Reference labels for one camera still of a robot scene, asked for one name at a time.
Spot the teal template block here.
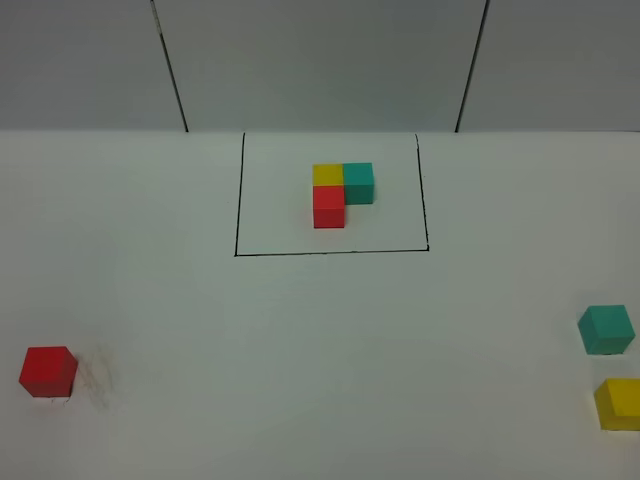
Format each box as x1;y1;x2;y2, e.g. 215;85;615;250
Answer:
343;163;375;205

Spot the teal loose block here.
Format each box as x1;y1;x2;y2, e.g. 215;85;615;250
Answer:
578;305;636;355

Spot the yellow template block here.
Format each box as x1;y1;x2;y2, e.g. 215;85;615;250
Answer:
312;164;344;187

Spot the red template block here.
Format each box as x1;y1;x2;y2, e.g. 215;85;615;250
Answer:
313;185;346;229

